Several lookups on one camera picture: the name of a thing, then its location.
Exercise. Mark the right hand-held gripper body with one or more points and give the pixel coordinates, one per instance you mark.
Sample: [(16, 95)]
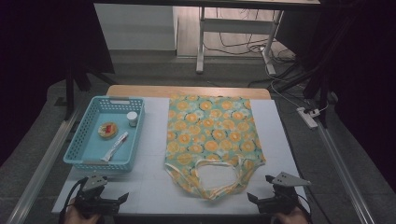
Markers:
[(280, 202)]

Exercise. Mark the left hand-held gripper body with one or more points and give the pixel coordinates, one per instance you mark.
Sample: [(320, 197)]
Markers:
[(93, 202)]

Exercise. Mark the white tube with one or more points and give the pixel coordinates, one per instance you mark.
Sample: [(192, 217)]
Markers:
[(115, 146)]

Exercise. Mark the light blue perforated plastic basket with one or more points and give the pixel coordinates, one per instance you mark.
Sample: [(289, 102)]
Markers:
[(93, 146)]

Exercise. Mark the small round food item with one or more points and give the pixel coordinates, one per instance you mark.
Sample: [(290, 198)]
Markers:
[(107, 130)]

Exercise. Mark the small white jar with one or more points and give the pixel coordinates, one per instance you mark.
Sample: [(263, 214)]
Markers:
[(132, 118)]

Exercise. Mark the lemon print cloth bag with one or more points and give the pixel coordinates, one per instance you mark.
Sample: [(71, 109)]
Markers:
[(205, 133)]

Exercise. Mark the person's right hand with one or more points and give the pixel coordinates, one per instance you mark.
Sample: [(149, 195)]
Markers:
[(291, 217)]

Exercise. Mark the person's left hand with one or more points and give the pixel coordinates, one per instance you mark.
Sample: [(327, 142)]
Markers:
[(79, 217)]

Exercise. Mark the white table cover sheet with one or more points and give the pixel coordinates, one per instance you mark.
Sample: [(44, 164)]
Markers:
[(149, 193)]

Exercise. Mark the white power strip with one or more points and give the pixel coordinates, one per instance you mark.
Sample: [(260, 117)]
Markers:
[(306, 118)]

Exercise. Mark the black metal stand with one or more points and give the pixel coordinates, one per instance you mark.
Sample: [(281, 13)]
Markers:
[(69, 93), (323, 93)]

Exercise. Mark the black curtain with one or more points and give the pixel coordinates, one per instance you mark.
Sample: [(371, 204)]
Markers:
[(31, 62), (373, 93)]

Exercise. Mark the white cabinet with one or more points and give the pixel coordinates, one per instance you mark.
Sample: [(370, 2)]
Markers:
[(134, 28)]

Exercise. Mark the metal floor rail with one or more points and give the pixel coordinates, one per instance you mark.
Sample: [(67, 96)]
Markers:
[(342, 174), (46, 161)]

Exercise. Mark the white metal frame desk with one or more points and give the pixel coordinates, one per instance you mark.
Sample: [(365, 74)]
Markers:
[(236, 25)]

